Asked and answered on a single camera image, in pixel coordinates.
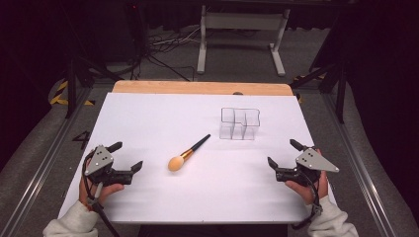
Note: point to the clear acrylic organizer box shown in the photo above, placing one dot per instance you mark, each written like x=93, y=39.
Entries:
x=239, y=124

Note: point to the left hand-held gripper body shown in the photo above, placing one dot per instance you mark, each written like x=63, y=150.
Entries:
x=105, y=166

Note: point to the person's right hand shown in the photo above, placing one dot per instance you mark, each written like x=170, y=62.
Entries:
x=308, y=191

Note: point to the white metal stand frame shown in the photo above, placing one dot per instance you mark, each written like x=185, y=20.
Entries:
x=242, y=39

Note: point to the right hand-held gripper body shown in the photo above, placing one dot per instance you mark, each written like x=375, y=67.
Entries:
x=304, y=169

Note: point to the white table mat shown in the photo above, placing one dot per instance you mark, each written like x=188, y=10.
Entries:
x=197, y=184

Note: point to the black tripod stand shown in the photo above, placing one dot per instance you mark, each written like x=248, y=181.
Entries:
x=77, y=70
x=332, y=77

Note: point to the person's left hand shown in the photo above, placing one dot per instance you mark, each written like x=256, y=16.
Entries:
x=99, y=192

